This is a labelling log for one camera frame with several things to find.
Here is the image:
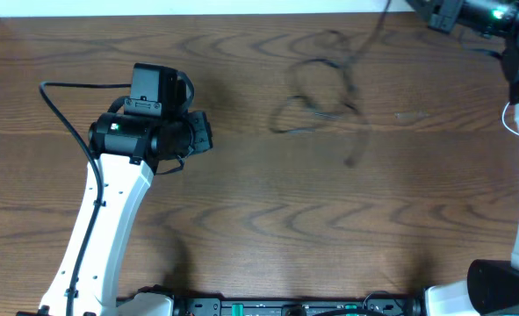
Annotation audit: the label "white usb cable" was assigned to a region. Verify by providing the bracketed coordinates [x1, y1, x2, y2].
[500, 101, 519, 137]

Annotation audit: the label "thick black usb cable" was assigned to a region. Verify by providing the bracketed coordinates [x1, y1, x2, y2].
[285, 0, 394, 170]

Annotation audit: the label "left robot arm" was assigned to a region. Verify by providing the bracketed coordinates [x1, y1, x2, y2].
[36, 63, 213, 315]

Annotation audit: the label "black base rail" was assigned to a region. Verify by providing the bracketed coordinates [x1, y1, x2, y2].
[138, 285, 426, 316]

